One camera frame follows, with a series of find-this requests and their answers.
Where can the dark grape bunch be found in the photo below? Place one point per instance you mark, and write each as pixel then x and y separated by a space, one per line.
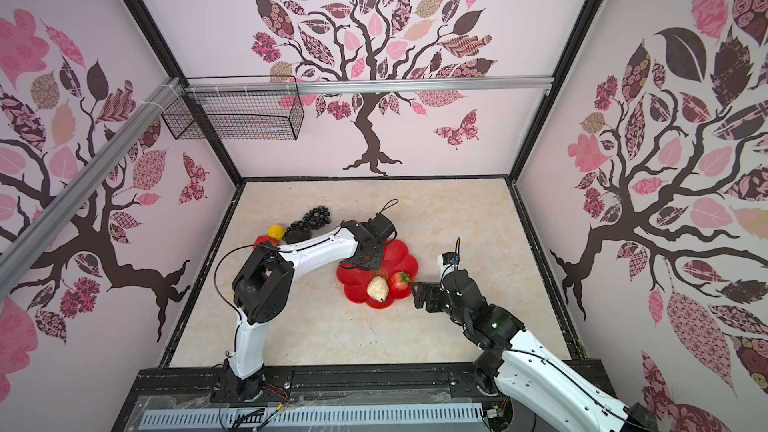
pixel 313 220

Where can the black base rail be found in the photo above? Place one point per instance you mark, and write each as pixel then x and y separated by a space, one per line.
pixel 317 385

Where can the aluminium rail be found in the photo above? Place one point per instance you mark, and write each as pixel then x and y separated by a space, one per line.
pixel 18 259
pixel 379 86

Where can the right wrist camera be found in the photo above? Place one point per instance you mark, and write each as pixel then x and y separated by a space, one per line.
pixel 448 262

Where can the white cable duct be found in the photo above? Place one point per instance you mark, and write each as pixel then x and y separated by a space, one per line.
pixel 401 417

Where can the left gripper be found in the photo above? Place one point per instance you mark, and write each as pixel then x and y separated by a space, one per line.
pixel 374 264

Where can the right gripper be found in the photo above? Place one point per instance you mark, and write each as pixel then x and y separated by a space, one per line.
pixel 425 295

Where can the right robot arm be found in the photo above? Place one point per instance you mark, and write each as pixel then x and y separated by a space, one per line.
pixel 515 364

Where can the cream white pear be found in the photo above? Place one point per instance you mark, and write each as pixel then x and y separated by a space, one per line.
pixel 378 289

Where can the aluminium rail left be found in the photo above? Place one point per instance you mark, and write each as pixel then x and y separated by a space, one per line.
pixel 18 259

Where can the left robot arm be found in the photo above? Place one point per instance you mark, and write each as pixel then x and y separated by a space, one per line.
pixel 262 288

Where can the small yellow fruit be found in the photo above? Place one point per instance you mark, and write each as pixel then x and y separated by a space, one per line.
pixel 276 232

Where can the black wire basket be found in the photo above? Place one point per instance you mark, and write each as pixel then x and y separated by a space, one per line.
pixel 239 107

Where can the aluminium rail back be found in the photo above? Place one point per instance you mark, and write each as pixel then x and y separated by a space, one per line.
pixel 379 86

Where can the red flower-shaped bowl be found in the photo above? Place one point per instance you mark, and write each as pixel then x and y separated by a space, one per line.
pixel 397 257

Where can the red strawberry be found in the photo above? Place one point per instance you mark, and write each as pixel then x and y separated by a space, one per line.
pixel 400 282

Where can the dark avocado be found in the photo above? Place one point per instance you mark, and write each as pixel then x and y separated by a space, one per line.
pixel 293 236

